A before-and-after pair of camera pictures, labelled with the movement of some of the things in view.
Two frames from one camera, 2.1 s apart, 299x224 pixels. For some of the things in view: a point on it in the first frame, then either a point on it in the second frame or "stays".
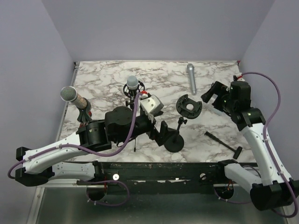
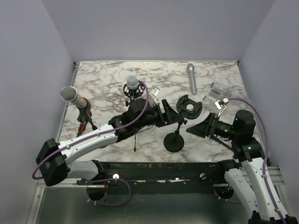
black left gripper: x=165 y=132 -> x=172 y=116
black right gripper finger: x=207 y=96 -> x=200 y=129
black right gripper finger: x=218 y=88 -> x=207 y=122
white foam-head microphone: x=132 y=82 stays
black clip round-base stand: x=84 y=116 stays
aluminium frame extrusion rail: x=54 y=183 stays
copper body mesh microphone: x=69 y=94 stays
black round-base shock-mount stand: x=187 y=108 stays
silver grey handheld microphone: x=190 y=67 stays
